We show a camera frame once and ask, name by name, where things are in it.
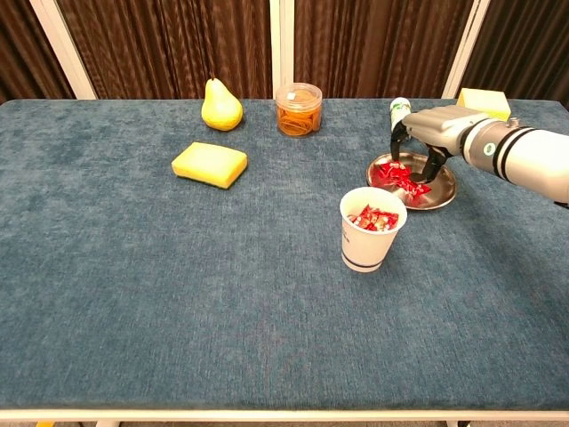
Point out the white screen frame post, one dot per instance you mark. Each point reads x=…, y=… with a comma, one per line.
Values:
x=281, y=44
x=62, y=44
x=464, y=49

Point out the white paper cup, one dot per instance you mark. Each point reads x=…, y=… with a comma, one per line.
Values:
x=369, y=253

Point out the white table frame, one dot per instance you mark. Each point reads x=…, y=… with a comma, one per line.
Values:
x=284, y=416

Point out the small white bottle green label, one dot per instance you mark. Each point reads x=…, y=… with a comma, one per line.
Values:
x=398, y=109

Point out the clear jar of rubber bands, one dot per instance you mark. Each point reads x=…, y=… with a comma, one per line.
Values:
x=298, y=111

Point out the brown curtain panel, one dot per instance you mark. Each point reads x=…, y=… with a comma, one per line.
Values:
x=18, y=44
x=378, y=44
x=169, y=44
x=524, y=44

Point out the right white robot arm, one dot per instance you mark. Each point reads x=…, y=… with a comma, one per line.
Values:
x=533, y=160

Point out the yellow pear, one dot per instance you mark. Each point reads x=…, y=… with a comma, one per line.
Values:
x=220, y=111

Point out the flat yellow sponge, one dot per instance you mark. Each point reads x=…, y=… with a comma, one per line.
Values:
x=209, y=163

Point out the yellow floor tape strip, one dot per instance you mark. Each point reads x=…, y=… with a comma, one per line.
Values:
x=44, y=424

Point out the silver metal plate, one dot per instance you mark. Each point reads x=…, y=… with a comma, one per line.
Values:
x=438, y=195

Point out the blue tablecloth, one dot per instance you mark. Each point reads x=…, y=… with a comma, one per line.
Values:
x=178, y=289

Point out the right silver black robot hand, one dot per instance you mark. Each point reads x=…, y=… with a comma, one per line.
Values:
x=440, y=126

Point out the yellow cube block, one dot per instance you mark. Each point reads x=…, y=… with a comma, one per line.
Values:
x=484, y=100

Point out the red candy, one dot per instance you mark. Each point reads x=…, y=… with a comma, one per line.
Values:
x=415, y=187
x=357, y=219
x=391, y=171
x=369, y=213
x=378, y=226
x=388, y=219

